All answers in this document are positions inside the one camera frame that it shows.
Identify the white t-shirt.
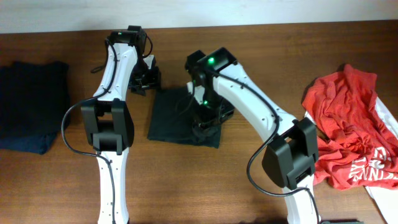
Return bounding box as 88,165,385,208
303,96,397,223

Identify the red t-shirt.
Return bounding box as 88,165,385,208
302,64,397,190

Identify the black Nike t-shirt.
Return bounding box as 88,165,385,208
147,86,221,149

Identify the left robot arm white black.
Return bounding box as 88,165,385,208
81,26,161,223

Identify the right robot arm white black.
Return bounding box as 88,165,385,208
185,47,324,223

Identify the folded dark navy clothes stack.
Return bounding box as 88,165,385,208
1,61,70,154

